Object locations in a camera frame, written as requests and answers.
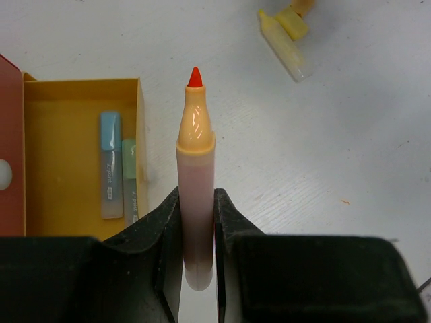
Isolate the blue highlighter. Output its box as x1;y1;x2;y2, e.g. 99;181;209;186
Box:
100;111;123;219

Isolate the yellow drawer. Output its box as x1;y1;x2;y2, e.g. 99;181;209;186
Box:
23;74;148;240

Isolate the yellow highlighter cap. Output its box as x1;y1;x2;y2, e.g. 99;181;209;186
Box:
275;6;308;41

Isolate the orange red drawer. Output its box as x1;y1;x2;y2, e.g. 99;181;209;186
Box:
1;56;26;236

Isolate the green highlighter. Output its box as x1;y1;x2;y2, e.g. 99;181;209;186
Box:
122;139;139;227

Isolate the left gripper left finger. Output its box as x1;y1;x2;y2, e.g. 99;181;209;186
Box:
1;190;183;322

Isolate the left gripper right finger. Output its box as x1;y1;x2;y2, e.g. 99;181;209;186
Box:
214;188;429;322

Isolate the pale yellow highlighter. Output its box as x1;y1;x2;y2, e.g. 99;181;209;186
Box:
258;10;312;83

